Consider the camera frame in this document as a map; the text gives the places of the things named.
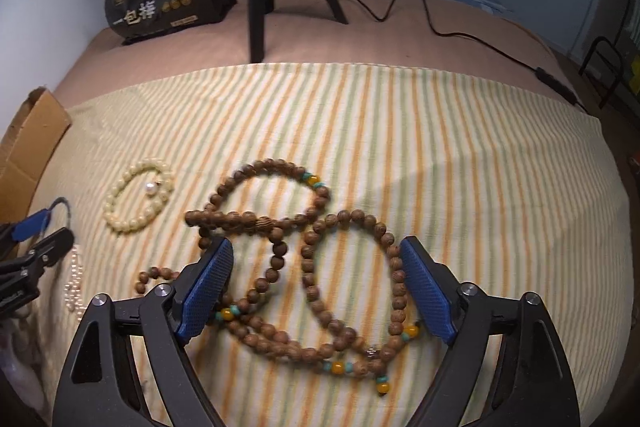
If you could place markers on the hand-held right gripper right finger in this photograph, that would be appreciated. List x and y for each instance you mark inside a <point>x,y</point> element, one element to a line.
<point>425,287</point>

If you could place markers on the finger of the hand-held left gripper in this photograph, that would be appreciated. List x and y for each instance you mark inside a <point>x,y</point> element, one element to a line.
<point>32,224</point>
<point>47,249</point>

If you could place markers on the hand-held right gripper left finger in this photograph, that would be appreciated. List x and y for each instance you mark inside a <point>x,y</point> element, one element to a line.
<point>210,287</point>

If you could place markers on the cardboard box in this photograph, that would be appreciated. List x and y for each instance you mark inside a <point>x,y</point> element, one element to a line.
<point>20,177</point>

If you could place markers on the white pearl strand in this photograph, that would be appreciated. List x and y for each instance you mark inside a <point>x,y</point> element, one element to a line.
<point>75,297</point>

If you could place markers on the small pearl pendant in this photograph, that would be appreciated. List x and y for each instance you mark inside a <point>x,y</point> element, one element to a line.
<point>149,190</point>

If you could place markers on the striped yellow cloth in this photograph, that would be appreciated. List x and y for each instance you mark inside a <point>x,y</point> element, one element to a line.
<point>400,132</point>

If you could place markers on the tan mattress cover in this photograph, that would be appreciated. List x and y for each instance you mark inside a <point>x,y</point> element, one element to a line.
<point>175,52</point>

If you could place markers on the black metal frame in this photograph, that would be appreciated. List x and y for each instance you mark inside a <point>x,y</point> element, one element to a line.
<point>607,43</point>

